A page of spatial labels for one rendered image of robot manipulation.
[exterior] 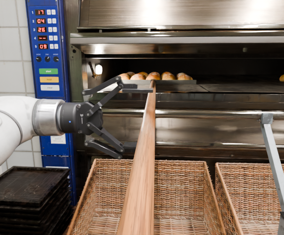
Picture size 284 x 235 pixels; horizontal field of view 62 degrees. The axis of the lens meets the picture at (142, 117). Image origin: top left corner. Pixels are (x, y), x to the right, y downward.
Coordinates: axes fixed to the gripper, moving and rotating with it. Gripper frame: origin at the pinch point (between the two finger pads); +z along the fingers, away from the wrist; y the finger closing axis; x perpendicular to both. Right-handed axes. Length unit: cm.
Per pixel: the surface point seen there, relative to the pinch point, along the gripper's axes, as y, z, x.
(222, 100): 4, 33, -56
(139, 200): -1.1, 0.4, 36.0
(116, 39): -21.5, -13.8, -42.4
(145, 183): -1.0, 0.7, 32.8
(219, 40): -21, 26, -42
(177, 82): 0, 16, -100
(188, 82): 0, 23, -100
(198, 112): 2.3, 15.4, -19.3
